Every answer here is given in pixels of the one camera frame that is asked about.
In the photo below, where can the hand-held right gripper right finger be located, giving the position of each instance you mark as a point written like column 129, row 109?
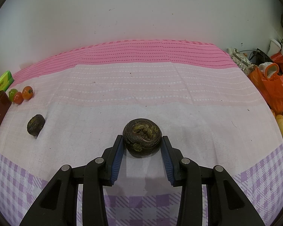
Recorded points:
column 167, row 162

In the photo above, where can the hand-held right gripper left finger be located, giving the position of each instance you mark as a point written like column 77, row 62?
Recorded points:
column 115, row 162

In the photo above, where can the orange-red tomato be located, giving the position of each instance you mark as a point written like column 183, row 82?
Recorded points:
column 27, row 92

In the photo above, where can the red tomato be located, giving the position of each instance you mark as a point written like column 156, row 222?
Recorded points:
column 18, row 98

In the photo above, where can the green tomato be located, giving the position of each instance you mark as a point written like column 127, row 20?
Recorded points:
column 12, row 93

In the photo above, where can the pink and purple checked tablecloth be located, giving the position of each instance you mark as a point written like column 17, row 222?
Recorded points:
column 155, row 94

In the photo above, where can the yellow round fruit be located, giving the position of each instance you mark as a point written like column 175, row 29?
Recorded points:
column 281, row 124

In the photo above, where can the orange plastic bag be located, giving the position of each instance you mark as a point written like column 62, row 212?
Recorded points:
column 273, row 89

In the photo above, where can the white and orange cloth item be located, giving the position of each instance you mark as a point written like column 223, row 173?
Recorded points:
column 270, row 69

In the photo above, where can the green tissue pack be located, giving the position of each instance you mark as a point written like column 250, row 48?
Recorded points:
column 2, row 81

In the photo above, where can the red packet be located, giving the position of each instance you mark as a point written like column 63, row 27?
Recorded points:
column 281, row 58

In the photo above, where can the white paper cup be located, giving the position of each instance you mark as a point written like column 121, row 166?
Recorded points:
column 274, row 47

